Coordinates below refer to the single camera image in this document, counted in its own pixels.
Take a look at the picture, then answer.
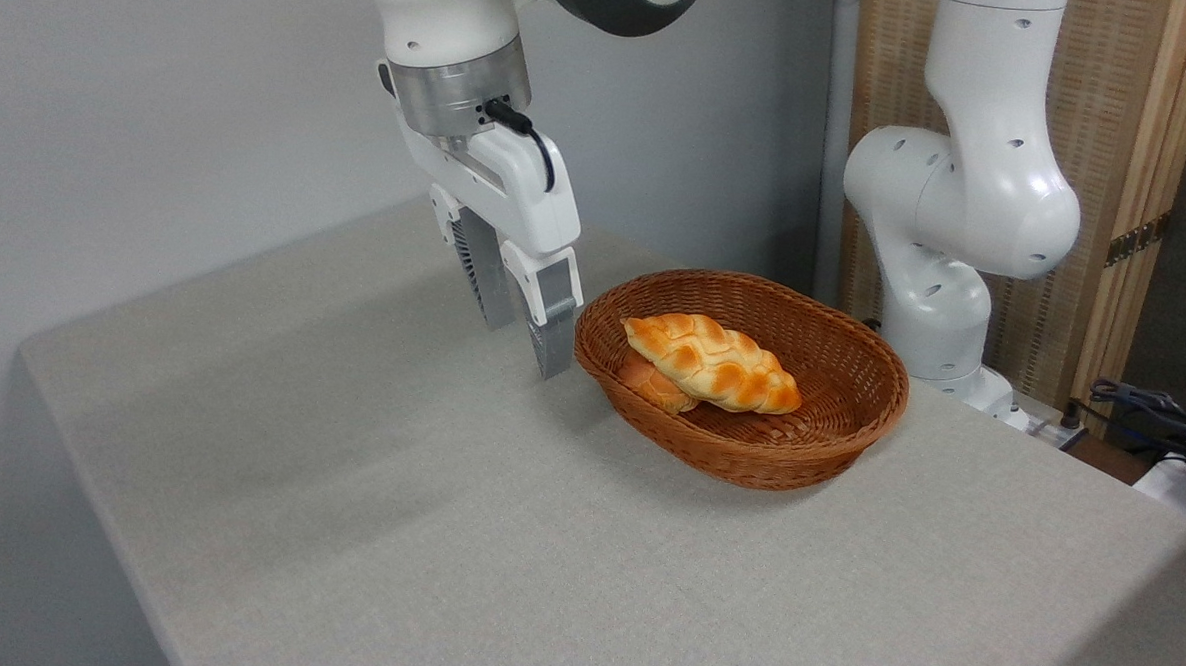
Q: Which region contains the white power strip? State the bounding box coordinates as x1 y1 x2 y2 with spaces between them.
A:
1023 407 1091 452

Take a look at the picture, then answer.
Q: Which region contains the long braided bread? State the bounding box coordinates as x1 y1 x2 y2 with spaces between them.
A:
617 310 807 417

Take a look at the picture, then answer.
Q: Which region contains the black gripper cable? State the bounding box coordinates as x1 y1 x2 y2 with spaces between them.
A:
479 98 561 194

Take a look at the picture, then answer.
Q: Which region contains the brown wicker basket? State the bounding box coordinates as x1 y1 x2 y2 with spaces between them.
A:
567 263 915 498

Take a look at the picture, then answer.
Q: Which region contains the round bread roll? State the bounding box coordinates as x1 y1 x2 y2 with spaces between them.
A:
616 347 703 417

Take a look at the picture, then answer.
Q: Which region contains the wooden rattan folding screen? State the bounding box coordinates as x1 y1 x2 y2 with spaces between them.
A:
834 0 1186 440

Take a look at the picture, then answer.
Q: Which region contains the dark cable bundle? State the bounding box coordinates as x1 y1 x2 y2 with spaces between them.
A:
1068 377 1186 470

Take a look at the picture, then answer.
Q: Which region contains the dark metal screen hinge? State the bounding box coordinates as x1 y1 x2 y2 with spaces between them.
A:
1104 208 1173 271

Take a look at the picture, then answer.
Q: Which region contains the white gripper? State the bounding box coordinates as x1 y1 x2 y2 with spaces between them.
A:
364 58 596 382

